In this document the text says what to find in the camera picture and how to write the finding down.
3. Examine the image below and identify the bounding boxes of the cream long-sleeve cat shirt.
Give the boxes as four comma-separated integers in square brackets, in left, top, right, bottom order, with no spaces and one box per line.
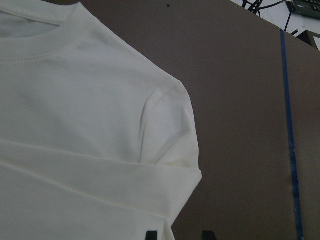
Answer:
[0,0,202,240]

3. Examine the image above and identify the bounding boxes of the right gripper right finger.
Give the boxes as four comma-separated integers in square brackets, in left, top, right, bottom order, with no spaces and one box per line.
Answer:
[201,230,217,240]

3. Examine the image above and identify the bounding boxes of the black keyboard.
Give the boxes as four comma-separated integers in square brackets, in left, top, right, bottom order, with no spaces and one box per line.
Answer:
[292,0,320,19]

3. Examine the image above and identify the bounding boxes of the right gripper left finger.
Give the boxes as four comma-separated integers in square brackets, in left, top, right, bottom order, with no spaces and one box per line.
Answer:
[145,230,158,240]

